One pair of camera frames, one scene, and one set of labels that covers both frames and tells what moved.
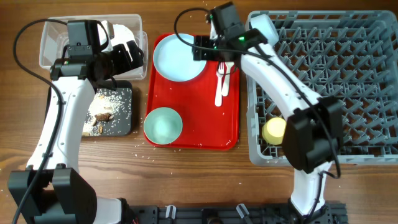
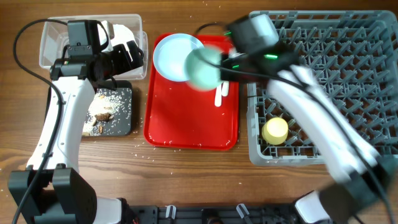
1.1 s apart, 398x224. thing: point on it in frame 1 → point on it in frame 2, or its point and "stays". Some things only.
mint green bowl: x=163 y=126 → x=203 y=68
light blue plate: x=174 y=59 stays
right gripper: x=201 y=54 → x=222 y=65
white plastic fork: x=218 y=95 stays
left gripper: x=125 y=63 stays
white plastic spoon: x=226 y=84 stays
